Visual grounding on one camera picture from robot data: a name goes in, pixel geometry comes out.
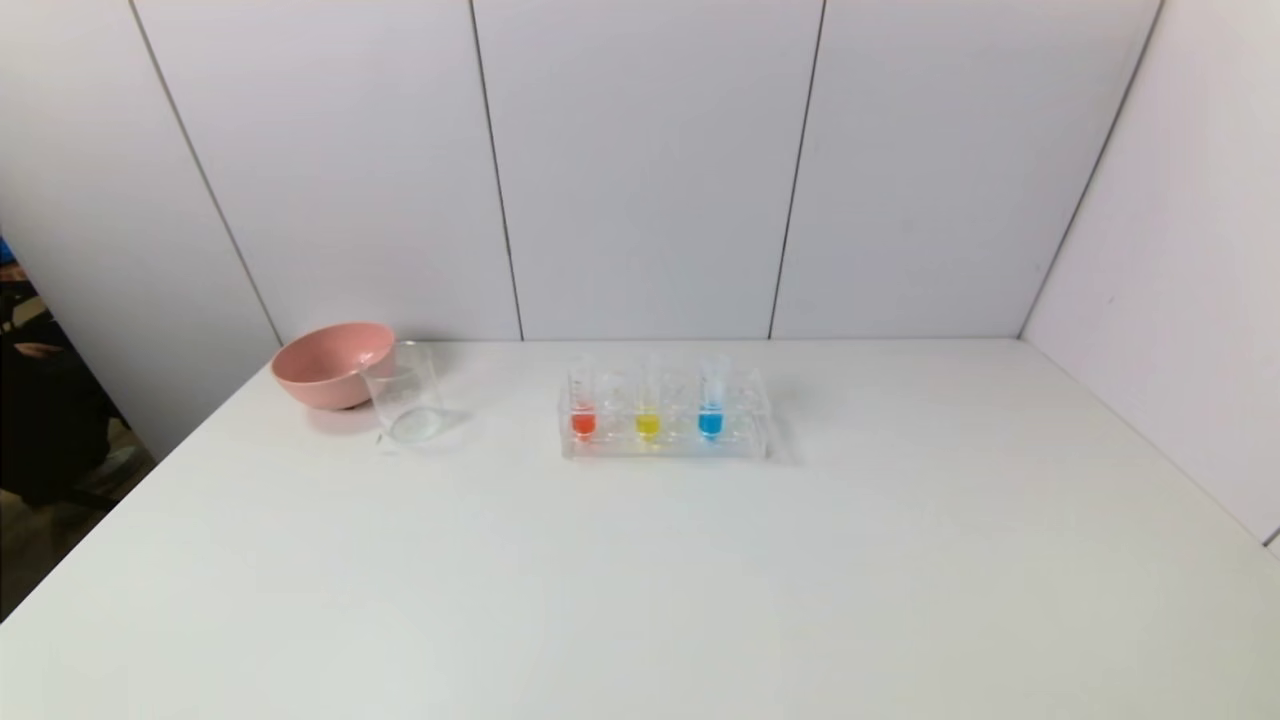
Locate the pink plastic bowl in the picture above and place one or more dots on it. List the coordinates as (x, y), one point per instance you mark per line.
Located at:
(320, 370)

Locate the test tube with red pigment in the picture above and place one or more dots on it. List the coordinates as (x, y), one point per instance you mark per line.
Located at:
(583, 422)

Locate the clear acrylic test tube rack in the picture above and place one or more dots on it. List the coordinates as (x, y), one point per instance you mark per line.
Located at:
(680, 445)

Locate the test tube with yellow pigment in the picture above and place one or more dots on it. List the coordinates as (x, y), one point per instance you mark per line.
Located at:
(648, 424)

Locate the clear glass beaker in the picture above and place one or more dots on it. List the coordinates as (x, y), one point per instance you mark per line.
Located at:
(405, 405)

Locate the person in dark clothes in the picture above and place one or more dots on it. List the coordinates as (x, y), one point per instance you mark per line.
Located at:
(50, 420)

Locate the test tube with blue pigment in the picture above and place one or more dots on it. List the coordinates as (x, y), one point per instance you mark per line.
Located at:
(711, 424)

